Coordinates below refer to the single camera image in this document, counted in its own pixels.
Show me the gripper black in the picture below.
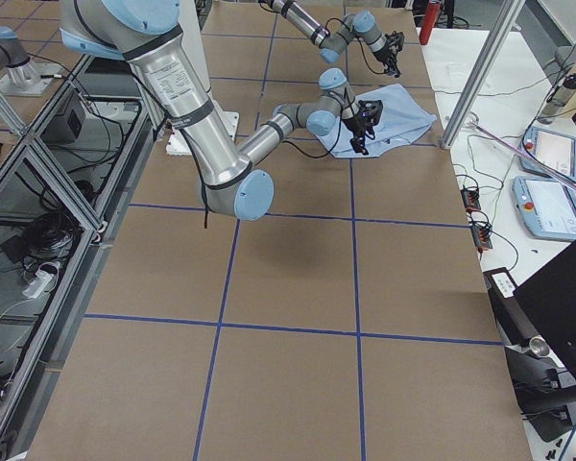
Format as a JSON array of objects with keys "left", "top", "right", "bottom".
[
  {"left": 346, "top": 112, "right": 374, "bottom": 155},
  {"left": 373, "top": 40, "right": 401, "bottom": 78}
]

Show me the light blue t-shirt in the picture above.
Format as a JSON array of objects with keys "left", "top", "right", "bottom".
[{"left": 316, "top": 84, "right": 437, "bottom": 158}]

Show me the red cylinder bottle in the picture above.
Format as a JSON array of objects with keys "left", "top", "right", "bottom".
[{"left": 419, "top": 0, "right": 442, "bottom": 46}]

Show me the far blue teach pendant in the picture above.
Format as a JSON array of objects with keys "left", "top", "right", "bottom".
[{"left": 520, "top": 127, "right": 576, "bottom": 181}]

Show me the blue teach pendant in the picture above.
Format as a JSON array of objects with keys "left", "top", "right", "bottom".
[
  {"left": 520, "top": 127, "right": 576, "bottom": 181},
  {"left": 512, "top": 177, "right": 576, "bottom": 242}
]

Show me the near blue teach pendant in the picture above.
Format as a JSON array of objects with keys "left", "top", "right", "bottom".
[{"left": 512, "top": 177, "right": 576, "bottom": 242}]

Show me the reacher grabber stick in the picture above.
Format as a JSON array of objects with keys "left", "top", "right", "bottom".
[{"left": 468, "top": 121, "right": 576, "bottom": 193}]

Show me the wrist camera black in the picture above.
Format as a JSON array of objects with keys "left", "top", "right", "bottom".
[
  {"left": 386, "top": 31, "right": 405, "bottom": 54},
  {"left": 358, "top": 100, "right": 383, "bottom": 128}
]

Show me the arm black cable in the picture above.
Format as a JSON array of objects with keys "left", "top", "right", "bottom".
[
  {"left": 316, "top": 17, "right": 390, "bottom": 76},
  {"left": 282, "top": 85, "right": 361, "bottom": 159}
]

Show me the aluminium frame post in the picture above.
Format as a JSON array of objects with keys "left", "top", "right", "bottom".
[{"left": 441, "top": 0, "right": 525, "bottom": 150}]

